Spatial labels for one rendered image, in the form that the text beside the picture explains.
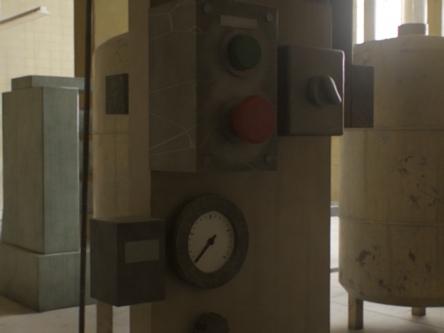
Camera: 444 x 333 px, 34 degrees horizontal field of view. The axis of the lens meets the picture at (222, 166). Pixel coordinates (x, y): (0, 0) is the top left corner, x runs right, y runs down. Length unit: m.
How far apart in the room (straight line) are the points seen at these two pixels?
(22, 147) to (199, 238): 6.41
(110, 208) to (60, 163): 2.71
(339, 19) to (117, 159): 3.14
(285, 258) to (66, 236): 6.06
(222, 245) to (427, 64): 4.88
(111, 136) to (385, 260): 2.47
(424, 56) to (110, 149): 2.55
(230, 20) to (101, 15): 7.59
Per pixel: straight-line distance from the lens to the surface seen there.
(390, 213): 5.54
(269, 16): 0.66
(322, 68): 0.71
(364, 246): 5.67
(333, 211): 7.16
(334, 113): 0.72
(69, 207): 6.78
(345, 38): 0.92
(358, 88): 0.90
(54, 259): 6.72
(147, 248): 0.63
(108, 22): 8.24
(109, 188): 4.06
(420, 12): 10.10
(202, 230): 0.69
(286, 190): 0.77
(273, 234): 0.76
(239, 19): 0.64
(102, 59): 4.14
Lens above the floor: 1.50
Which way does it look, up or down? 2 degrees down
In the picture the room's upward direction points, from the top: straight up
